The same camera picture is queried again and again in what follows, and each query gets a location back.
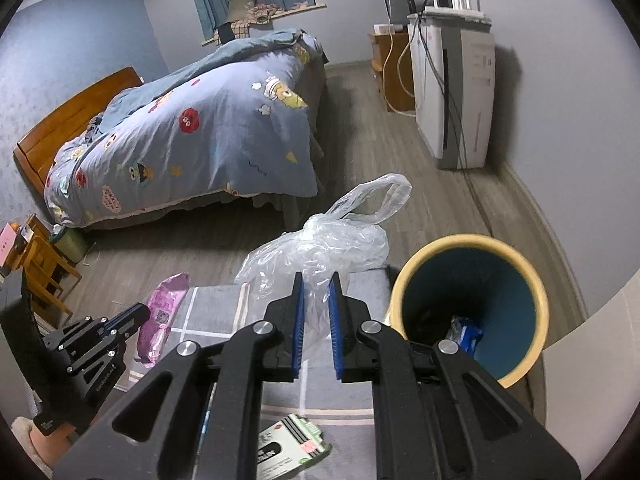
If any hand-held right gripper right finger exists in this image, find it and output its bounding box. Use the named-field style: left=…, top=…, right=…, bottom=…
left=327, top=272, right=583, bottom=480

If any wooden stool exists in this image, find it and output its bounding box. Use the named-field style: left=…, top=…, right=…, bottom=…
left=15, top=212, right=83, bottom=322

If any black cable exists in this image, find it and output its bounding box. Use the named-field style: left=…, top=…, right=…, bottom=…
left=424, top=0, right=497, bottom=237

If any wooden cabinet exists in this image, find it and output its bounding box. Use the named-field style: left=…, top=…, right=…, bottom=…
left=369, top=24, right=418, bottom=114

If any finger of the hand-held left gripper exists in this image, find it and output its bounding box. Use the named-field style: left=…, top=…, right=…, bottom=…
left=42, top=303, right=152, bottom=356
left=65, top=336, right=132, bottom=379

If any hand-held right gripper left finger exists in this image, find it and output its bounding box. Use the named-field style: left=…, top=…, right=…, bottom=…
left=52, top=272, right=306, bottom=480

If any patterned cloth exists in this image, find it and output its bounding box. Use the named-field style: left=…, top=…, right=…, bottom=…
left=227, top=0, right=327, bottom=37

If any white air purifier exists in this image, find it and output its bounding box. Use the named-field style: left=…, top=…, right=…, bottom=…
left=406, top=7, right=497, bottom=171

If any person's left forearm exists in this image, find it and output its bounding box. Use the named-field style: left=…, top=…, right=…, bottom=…
left=10, top=416, right=77, bottom=479

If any green white card package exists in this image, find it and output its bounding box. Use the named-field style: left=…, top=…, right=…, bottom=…
left=257, top=414, right=332, bottom=480

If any blue printed quilt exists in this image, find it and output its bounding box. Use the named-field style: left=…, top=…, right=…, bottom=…
left=44, top=29, right=326, bottom=226

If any grey checked mat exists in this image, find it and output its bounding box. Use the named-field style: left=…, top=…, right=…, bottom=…
left=127, top=267, right=397, bottom=480

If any white cable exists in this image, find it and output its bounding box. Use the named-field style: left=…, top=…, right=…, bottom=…
left=381, top=30, right=419, bottom=119

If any pink plastic packet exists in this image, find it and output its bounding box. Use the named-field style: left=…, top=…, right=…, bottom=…
left=136, top=272, right=192, bottom=366

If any pink box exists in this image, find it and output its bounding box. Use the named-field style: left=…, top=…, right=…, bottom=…
left=0, top=224, right=22, bottom=269

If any white router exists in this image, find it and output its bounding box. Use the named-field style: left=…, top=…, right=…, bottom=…
left=422, top=0, right=493, bottom=24

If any wooden bed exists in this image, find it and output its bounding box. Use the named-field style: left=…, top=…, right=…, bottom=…
left=12, top=30, right=331, bottom=232

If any yellow-rimmed blue bin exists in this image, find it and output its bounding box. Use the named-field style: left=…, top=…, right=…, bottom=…
left=382, top=233, right=550, bottom=390

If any white panel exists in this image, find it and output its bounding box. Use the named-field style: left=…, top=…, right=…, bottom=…
left=539, top=284, right=640, bottom=466

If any blue white packet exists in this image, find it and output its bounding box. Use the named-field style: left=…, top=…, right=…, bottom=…
left=444, top=315, right=485, bottom=358

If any clear plastic bag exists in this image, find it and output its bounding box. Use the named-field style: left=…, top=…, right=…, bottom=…
left=234, top=173, right=413, bottom=356

